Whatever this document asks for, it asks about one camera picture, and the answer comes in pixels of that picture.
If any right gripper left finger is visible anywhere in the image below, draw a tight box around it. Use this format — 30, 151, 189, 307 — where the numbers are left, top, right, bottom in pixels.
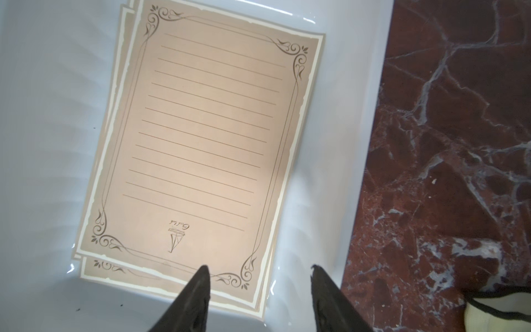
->
149, 265, 211, 332

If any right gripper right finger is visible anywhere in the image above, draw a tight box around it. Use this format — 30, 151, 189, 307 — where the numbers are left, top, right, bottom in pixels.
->
311, 264, 373, 332

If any white plastic storage box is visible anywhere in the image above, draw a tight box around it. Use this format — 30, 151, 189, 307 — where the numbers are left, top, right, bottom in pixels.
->
1, 1, 393, 331

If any beige stationery paper stack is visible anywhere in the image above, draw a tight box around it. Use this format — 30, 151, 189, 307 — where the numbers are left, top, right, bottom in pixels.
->
73, 1, 265, 321

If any black yellow work glove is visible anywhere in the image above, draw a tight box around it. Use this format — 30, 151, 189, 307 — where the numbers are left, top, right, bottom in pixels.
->
463, 286, 530, 332

